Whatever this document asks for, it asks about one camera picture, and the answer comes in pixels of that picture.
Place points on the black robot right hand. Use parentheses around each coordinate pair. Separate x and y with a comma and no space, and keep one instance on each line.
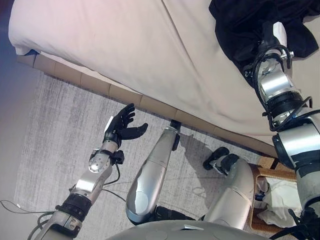
(278,32)

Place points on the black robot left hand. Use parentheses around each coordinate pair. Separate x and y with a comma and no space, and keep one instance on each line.
(117,125)

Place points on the black garment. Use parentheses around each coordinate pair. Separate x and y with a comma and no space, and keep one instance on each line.
(237,30)

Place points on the white blue clothing tag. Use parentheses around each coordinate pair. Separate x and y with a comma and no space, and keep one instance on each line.
(260,198)

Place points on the white garment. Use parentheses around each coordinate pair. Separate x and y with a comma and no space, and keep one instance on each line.
(282,200)

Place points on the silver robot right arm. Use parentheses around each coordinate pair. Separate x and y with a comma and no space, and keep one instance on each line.
(275,85)

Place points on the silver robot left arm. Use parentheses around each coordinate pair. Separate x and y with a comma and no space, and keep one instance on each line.
(87,180)

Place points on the beige bed cover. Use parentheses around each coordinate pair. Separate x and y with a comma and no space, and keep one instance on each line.
(125,45)

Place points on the brown wicker basket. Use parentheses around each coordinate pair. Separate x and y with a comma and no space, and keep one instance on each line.
(275,173)

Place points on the grey striped rug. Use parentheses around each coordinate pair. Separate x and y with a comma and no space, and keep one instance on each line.
(62,125)

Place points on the robot left leg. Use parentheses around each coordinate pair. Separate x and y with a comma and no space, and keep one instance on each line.
(150,175)

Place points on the robot leg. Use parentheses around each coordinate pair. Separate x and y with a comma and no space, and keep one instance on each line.
(235,187)
(150,175)

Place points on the robot right leg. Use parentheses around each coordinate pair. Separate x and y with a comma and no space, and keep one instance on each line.
(235,187)

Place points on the tan bed frame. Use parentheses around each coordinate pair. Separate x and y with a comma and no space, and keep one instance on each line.
(100,85)

